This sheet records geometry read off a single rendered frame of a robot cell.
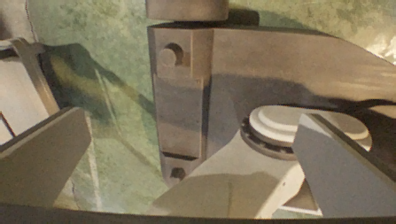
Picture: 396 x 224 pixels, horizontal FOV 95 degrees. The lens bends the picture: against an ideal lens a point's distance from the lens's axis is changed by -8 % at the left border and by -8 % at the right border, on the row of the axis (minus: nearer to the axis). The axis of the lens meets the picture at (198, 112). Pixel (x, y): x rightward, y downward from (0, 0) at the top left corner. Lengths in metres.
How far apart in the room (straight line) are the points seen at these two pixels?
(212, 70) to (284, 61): 0.16
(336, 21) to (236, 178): 0.50
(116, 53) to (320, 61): 0.62
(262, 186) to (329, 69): 0.30
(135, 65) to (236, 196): 0.58
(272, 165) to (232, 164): 0.06
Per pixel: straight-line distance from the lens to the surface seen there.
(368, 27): 0.69
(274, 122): 0.35
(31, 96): 0.81
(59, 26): 0.90
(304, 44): 0.47
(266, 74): 0.47
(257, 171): 0.32
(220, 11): 0.47
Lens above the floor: 0.61
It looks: 59 degrees down
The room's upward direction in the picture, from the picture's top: 155 degrees counter-clockwise
